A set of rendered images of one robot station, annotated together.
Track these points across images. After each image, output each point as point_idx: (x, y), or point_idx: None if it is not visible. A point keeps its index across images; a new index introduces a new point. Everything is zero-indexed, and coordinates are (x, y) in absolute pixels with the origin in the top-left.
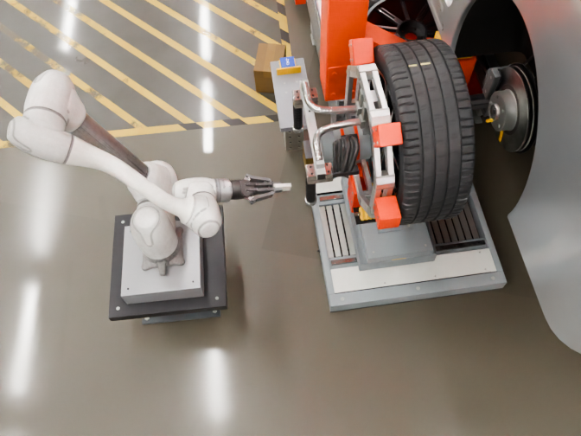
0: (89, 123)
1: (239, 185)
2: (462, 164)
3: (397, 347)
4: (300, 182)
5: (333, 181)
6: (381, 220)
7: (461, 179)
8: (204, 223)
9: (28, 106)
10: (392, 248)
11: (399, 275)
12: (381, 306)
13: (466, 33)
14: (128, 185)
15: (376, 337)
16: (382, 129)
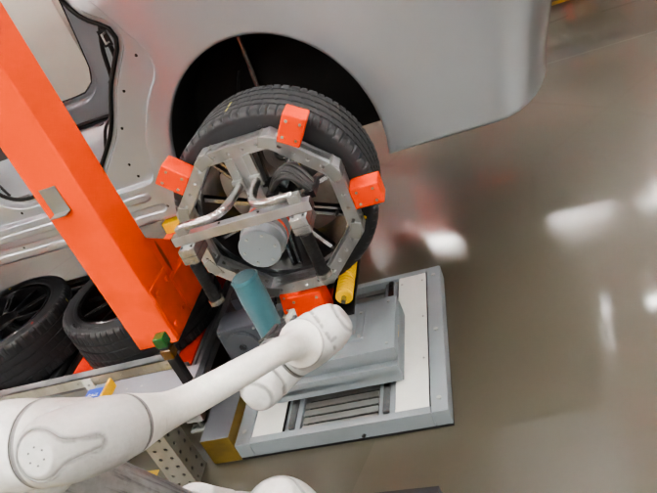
0: None
1: (276, 333)
2: (341, 110)
3: (505, 357)
4: (255, 466)
5: (271, 414)
6: (377, 181)
7: (354, 120)
8: (333, 309)
9: (6, 433)
10: (385, 327)
11: (416, 345)
12: (452, 373)
13: None
14: (234, 382)
15: (493, 377)
16: (288, 112)
